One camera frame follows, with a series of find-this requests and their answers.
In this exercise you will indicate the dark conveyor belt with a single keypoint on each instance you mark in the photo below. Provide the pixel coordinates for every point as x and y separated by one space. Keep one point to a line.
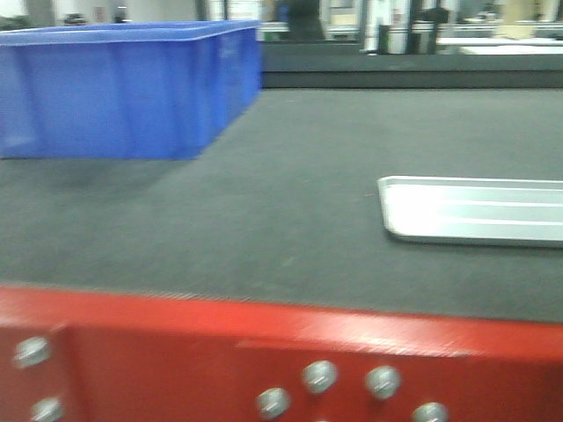
283 207

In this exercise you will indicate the blue plastic crate on conveyor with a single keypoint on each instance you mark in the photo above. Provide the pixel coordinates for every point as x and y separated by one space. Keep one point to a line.
149 90

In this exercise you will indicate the silver metal tray on conveyor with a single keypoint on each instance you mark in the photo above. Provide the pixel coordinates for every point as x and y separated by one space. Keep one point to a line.
481 211

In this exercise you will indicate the silver bolt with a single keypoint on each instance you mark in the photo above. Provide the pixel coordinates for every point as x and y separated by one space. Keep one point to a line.
31 352
383 382
430 412
49 409
272 403
319 376

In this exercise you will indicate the black far conveyor rail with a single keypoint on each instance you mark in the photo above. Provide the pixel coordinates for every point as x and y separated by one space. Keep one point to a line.
330 65

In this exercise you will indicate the red conveyor side frame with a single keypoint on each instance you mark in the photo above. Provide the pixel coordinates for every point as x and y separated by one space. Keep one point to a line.
141 358

